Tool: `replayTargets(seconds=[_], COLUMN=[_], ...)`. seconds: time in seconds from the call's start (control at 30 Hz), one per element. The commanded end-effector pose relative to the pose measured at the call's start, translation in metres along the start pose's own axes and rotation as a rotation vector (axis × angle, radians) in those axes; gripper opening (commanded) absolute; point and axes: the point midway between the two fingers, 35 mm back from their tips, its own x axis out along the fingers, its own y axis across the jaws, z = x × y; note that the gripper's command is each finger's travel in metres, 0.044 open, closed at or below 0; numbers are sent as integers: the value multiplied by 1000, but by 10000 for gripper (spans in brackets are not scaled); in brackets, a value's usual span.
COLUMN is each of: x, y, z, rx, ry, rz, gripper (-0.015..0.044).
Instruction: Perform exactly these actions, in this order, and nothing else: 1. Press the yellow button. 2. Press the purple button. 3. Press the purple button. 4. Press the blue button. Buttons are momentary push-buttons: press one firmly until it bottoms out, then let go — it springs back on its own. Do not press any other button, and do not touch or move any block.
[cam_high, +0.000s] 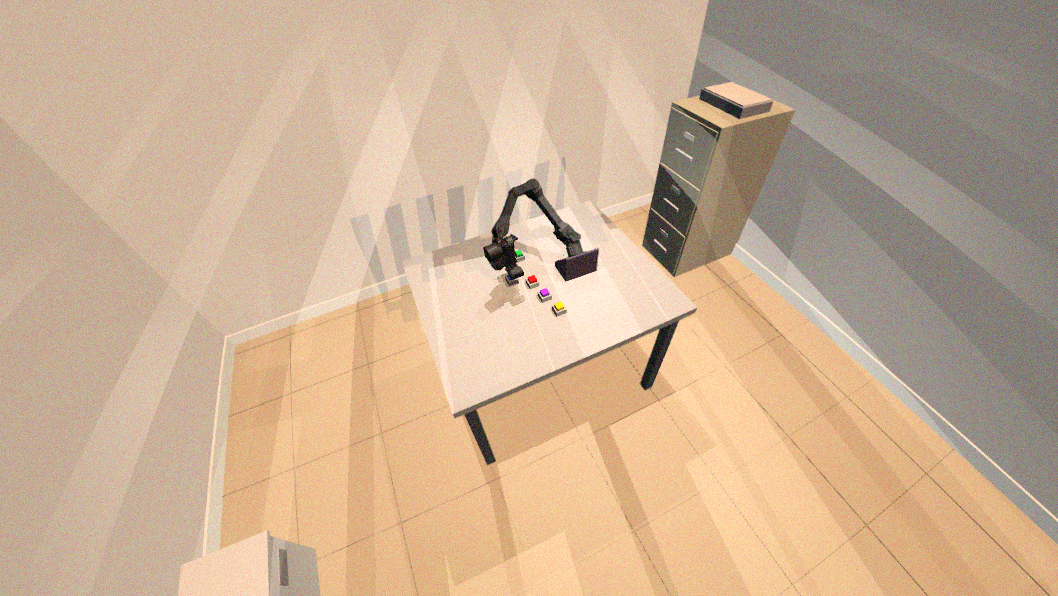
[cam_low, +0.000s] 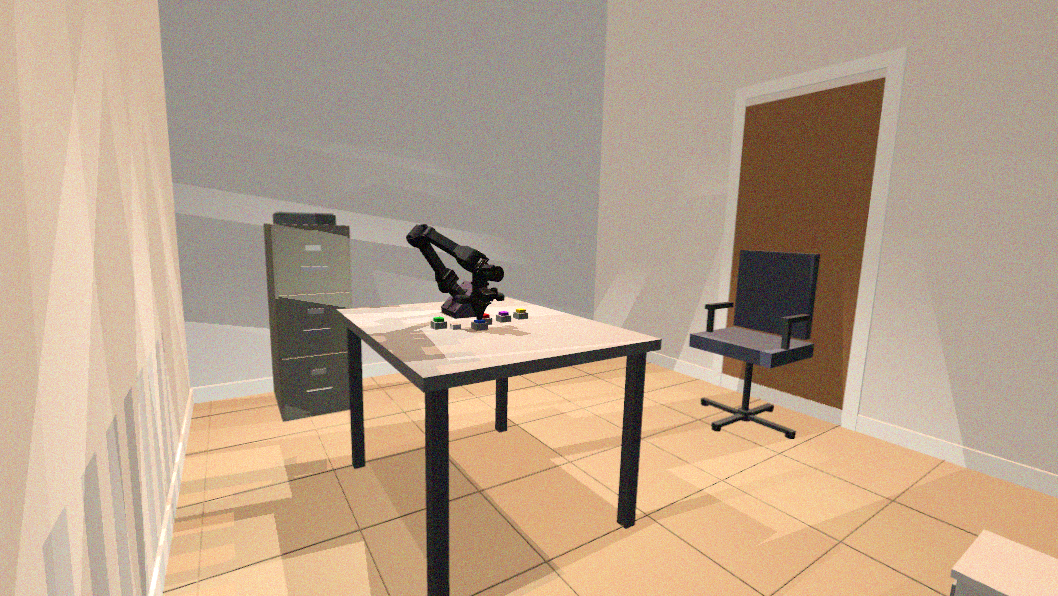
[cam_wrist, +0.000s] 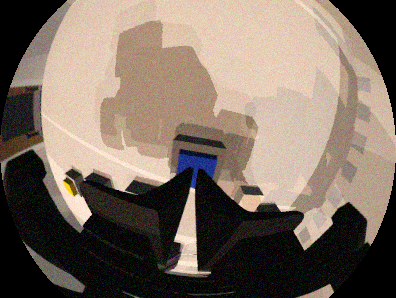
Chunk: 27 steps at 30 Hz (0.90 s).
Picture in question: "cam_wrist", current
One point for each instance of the yellow button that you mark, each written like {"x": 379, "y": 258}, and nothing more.
{"x": 72, "y": 182}

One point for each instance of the purple button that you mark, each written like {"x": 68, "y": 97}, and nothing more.
{"x": 101, "y": 180}

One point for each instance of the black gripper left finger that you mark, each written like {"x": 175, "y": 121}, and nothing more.
{"x": 155, "y": 214}

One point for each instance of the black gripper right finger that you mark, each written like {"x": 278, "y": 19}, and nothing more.
{"x": 220, "y": 222}

